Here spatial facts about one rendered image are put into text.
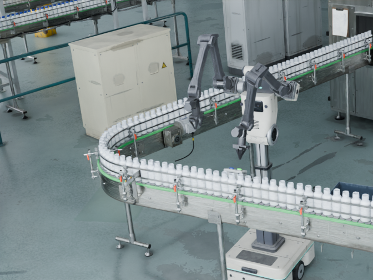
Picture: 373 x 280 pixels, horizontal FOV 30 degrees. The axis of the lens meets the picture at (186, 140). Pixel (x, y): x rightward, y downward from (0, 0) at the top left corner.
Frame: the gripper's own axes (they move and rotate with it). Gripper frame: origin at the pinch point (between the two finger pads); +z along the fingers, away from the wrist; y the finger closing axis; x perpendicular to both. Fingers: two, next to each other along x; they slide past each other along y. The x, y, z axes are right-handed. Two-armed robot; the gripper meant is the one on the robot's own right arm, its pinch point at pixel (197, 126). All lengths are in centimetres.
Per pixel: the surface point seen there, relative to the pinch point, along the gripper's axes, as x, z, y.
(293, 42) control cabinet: -196, 113, -610
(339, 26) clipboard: -36, 24, -375
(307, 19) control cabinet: -186, 84, -643
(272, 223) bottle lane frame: 62, 50, 21
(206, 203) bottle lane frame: 15, 45, 21
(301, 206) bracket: 85, 31, 27
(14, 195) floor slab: -286, 142, -79
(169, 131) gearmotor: -74, 41, -73
